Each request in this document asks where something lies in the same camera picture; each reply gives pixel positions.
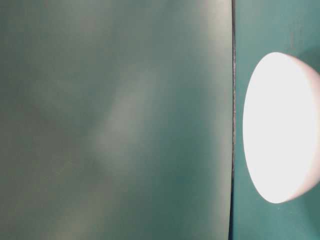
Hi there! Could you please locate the white round bowl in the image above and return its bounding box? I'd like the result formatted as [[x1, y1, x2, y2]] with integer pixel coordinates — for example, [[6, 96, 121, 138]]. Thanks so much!
[[242, 52, 320, 204]]

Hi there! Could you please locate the green table mat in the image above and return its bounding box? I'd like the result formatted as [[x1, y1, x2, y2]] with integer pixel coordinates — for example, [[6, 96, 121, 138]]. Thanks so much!
[[0, 0, 233, 240]]

